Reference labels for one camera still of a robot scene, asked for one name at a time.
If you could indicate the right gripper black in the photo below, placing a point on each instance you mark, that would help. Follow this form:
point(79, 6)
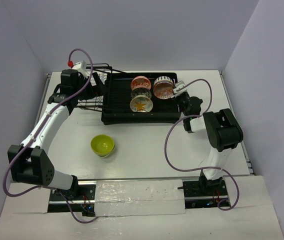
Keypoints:
point(180, 96)

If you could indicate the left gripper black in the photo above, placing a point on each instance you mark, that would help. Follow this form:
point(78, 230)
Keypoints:
point(92, 81)

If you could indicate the orange blue geometric bowl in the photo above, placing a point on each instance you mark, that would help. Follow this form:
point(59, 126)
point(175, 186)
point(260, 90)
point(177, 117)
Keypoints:
point(163, 91)

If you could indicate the white bowl pink rim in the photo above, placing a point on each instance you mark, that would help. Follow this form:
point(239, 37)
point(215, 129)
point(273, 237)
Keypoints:
point(163, 79)

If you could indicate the black leaf pattern bowl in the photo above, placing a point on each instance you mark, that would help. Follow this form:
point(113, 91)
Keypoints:
point(141, 91)

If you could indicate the orange floral bowl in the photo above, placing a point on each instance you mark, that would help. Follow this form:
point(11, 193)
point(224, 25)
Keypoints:
point(140, 82)

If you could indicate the leaf pattern white bowl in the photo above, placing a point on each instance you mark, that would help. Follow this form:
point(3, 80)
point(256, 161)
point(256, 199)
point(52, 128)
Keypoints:
point(141, 104)

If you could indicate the green bowl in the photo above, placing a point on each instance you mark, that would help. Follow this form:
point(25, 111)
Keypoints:
point(102, 145)

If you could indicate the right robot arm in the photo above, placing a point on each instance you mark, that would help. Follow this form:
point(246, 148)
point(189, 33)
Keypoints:
point(224, 134)

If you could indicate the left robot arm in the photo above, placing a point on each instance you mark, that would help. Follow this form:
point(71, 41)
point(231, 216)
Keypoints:
point(29, 162)

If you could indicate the black dish rack tray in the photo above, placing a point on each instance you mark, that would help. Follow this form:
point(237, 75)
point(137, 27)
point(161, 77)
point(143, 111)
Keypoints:
point(117, 99)

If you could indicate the white taped sheet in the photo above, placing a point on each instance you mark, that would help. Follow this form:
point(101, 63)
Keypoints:
point(139, 198)

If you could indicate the black wire plate rack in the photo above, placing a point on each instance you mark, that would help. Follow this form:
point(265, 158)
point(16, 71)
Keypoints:
point(96, 103)

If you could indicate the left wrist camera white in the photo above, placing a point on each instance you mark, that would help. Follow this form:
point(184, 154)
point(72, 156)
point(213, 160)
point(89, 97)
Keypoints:
point(79, 66)

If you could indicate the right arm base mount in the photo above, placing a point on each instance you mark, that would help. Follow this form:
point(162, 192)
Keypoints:
point(196, 197)

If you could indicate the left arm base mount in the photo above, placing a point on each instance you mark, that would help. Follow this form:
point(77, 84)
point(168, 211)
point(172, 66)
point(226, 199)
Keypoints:
point(83, 202)

